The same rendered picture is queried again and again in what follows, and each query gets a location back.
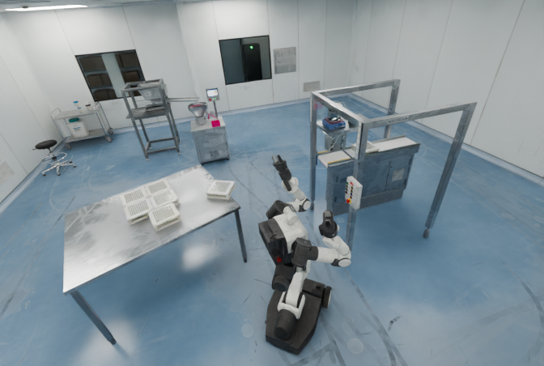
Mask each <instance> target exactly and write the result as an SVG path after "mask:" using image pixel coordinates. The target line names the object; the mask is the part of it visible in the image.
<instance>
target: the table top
mask: <svg viewBox="0 0 544 366"><path fill-rule="evenodd" d="M163 179H166V180H167V181H168V184H169V185H170V186H171V187H172V189H173V191H174V193H175V194H176V196H177V197H178V198H179V202H180V205H177V206H176V209H177V210H178V212H179V214H180V216H181V221H179V222H177V223H175V224H172V225H170V226H168V227H166V228H164V229H161V230H159V231H158V232H155V229H154V227H153V225H152V222H151V219H150V217H149V218H147V219H144V220H142V221H139V222H137V223H134V224H132V225H129V221H127V218H126V215H125V211H124V207H123V205H122V202H121V197H120V195H122V194H126V193H128V192H130V191H133V190H136V189H139V188H142V187H144V186H146V185H150V184H152V183H155V182H157V181H161V180H163ZM214 180H215V179H214V178H213V177H212V176H211V175H210V174H209V173H208V172H207V171H206V170H205V169H204V167H203V166H201V165H200V164H199V165H196V166H193V167H192V168H187V169H186V170H183V171H180V172H177V173H174V174H172V175H170V176H167V177H163V178H161V179H159V180H156V181H152V182H150V183H147V184H145V185H141V186H139V187H137V188H134V189H131V190H128V191H125V192H123V193H121V194H117V195H114V196H112V197H110V198H106V199H104V200H101V201H98V202H95V203H92V204H91V205H88V206H84V207H82V208H79V209H77V210H74V211H71V212H68V213H66V214H65V235H64V272H63V294H64V295H65V296H66V295H68V294H70V293H71V292H74V291H76V290H78V289H80V288H81V287H84V286H86V285H88V284H89V283H92V282H94V281H96V280H97V279H100V278H102V277H104V276H105V275H108V274H110V273H112V272H114V271H115V270H118V269H120V268H122V267H123V266H127V265H129V264H130V263H132V262H135V261H137V260H138V259H140V258H142V257H145V256H146V255H148V254H150V253H153V252H155V251H156V250H158V249H161V248H163V247H164V246H166V245H169V244H171V243H172V242H174V241H176V240H179V239H180V238H182V237H184V236H187V235H189V234H190V233H192V232H195V231H197V230H198V229H200V228H203V227H205V226H206V225H208V224H210V223H213V222H215V221H217V220H219V219H222V218H223V217H225V216H227V215H230V214H231V213H233V212H235V211H238V210H239V209H241V208H240V205H239V204H238V203H237V202H236V201H235V200H234V199H233V198H232V196H231V197H230V198H229V200H225V199H215V198H207V197H206V196H207V194H206V192H207V190H208V189H209V188H210V186H211V185H212V183H213V182H214Z"/></svg>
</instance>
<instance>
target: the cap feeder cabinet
mask: <svg viewBox="0 0 544 366"><path fill-rule="evenodd" d="M216 120H219V121H220V126H216V127H212V124H211V121H216ZM196 123H197V122H196V121H191V132H192V135H193V140H194V144H195V147H196V151H197V154H198V160H199V163H200V164H202V163H205V162H210V161H214V160H221V159H226V158H227V160H229V159H228V158H230V151H229V146H228V141H227V133H226V128H225V124H224V121H223V118H222V116H221V117H218V119H215V118H213V117H212V118H210V119H208V118H207V119H206V123H205V124H203V126H202V125H198V124H196ZM202 165H204V164H202Z"/></svg>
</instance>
